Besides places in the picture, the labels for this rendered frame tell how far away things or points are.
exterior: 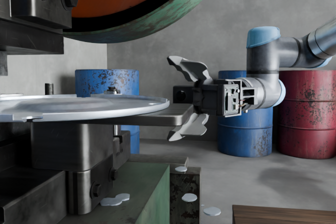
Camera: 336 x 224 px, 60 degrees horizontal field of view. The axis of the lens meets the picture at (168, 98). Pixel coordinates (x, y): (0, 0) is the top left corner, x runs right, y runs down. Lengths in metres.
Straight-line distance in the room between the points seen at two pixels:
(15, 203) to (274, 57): 0.59
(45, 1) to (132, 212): 0.30
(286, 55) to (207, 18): 3.04
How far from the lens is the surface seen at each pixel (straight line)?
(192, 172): 0.63
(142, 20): 0.71
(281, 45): 0.74
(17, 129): 0.48
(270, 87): 0.71
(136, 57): 3.84
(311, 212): 1.19
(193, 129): 0.55
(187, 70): 0.55
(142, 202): 0.44
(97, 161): 0.41
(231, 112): 0.57
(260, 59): 0.71
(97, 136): 0.40
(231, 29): 3.72
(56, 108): 0.37
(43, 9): 0.42
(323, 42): 0.74
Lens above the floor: 0.82
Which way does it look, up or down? 4 degrees down
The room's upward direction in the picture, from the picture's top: straight up
